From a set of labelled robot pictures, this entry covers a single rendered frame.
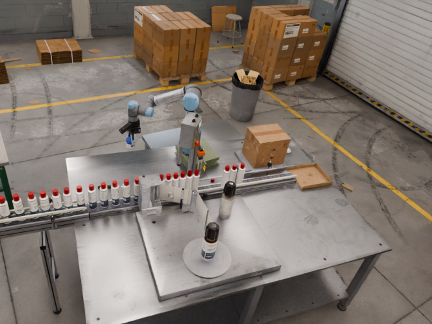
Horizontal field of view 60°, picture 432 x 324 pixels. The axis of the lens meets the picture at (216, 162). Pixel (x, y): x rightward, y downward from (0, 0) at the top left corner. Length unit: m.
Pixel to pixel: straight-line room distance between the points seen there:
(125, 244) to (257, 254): 0.86
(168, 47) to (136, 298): 4.30
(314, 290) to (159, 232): 1.44
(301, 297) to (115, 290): 1.55
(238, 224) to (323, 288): 1.06
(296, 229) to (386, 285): 1.40
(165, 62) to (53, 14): 2.52
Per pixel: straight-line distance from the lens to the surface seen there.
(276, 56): 6.26
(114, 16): 7.96
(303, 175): 3.32
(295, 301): 3.21
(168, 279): 2.32
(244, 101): 5.29
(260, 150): 3.10
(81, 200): 2.62
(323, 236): 2.87
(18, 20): 7.62
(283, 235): 2.75
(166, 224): 2.59
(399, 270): 4.19
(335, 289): 3.41
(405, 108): 6.67
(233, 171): 2.82
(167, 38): 5.85
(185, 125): 2.46
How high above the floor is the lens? 2.79
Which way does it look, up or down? 37 degrees down
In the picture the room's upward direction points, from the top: 10 degrees clockwise
